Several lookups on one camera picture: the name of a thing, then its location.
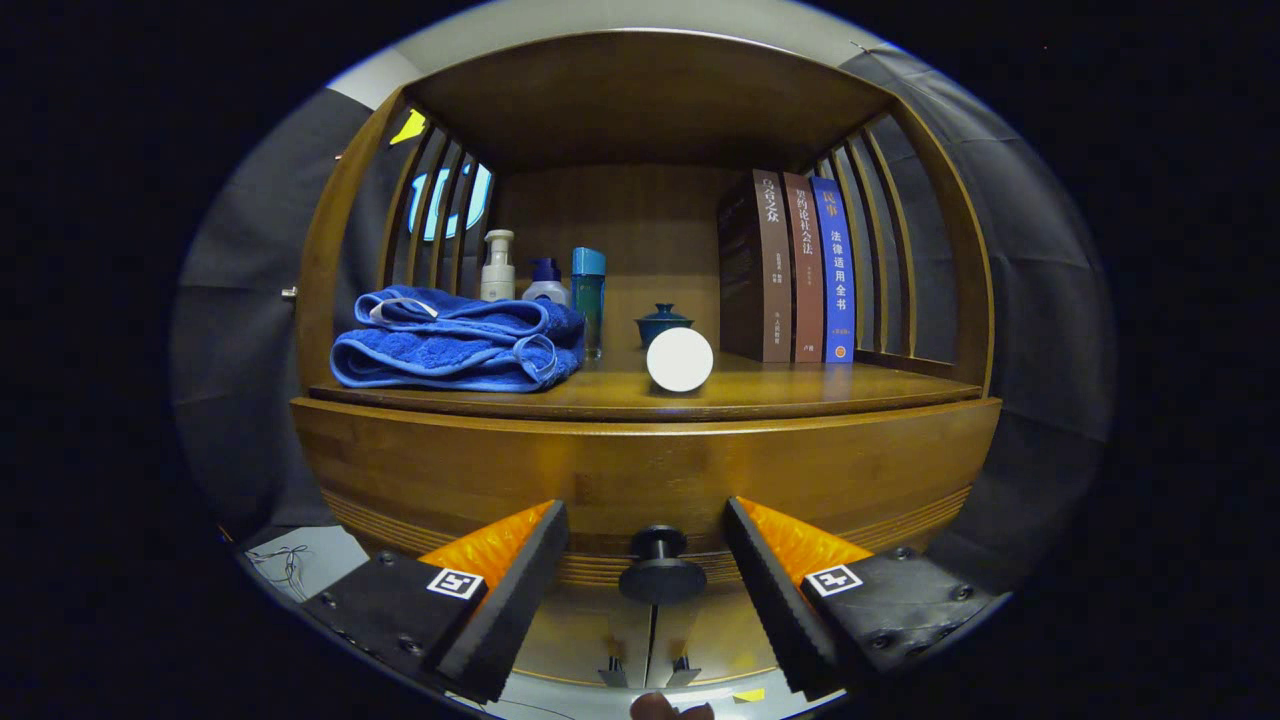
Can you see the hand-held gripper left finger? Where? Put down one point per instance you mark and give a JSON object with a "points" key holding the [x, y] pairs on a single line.
{"points": [[505, 610]]}

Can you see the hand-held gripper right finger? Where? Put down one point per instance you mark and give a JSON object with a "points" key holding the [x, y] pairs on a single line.
{"points": [[775, 610]]}

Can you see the black round drawer knob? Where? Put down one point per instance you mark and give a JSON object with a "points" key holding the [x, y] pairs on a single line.
{"points": [[660, 575]]}

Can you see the wooden drawer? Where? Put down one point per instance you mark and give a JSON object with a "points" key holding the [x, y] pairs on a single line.
{"points": [[650, 460]]}

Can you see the white and green tube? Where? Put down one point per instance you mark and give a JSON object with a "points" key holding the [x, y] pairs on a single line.
{"points": [[680, 360]]}

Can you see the wooden countertop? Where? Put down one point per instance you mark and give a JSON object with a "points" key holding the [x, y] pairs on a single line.
{"points": [[800, 385]]}

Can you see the wooden cabinet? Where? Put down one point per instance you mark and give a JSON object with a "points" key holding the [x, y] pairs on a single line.
{"points": [[650, 100]]}

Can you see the blue folded towel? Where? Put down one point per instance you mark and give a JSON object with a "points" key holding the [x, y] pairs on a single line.
{"points": [[450, 350]]}

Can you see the blue lidded teacup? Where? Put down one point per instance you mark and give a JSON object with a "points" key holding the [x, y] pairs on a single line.
{"points": [[660, 322]]}

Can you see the teal blue bottle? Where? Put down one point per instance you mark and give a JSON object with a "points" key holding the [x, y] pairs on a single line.
{"points": [[588, 300]]}

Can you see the white bottle with blue cap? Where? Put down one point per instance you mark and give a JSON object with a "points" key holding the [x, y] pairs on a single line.
{"points": [[545, 288]]}

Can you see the white pump bottle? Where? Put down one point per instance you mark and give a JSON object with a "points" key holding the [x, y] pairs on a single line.
{"points": [[498, 270]]}

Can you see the dark brown book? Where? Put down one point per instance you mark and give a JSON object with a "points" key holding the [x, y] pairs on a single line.
{"points": [[765, 270]]}

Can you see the reddish brown book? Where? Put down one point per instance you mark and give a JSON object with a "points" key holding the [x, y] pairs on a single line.
{"points": [[805, 270]]}

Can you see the blue book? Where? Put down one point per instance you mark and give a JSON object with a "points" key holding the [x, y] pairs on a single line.
{"points": [[836, 270]]}

